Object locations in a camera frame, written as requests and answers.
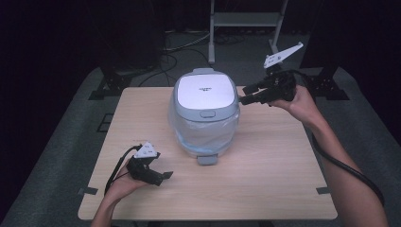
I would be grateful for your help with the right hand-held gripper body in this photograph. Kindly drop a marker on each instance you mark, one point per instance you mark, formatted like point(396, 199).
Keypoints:
point(279, 85)

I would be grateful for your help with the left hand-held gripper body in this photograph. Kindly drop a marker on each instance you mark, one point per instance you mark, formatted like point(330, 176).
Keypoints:
point(143, 168)

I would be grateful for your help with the white grey pedal trash can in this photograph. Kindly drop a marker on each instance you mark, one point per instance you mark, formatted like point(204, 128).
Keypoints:
point(205, 91)

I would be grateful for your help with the person's left hand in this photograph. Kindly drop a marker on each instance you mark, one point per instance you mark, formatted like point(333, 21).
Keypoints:
point(123, 186)

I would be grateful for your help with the person's right hand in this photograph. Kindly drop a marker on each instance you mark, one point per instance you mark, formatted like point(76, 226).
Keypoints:
point(302, 105)

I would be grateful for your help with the black stand base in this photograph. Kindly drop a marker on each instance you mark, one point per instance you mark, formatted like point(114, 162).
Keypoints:
point(329, 90)
point(110, 85)

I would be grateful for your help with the clear plastic bin liner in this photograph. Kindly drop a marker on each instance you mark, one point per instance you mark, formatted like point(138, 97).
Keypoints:
point(205, 134)

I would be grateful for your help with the grey tape piece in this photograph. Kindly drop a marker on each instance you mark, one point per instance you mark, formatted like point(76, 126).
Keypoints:
point(87, 190)
point(322, 190)

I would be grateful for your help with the white metal stand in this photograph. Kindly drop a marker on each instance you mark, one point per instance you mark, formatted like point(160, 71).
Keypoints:
point(244, 19)

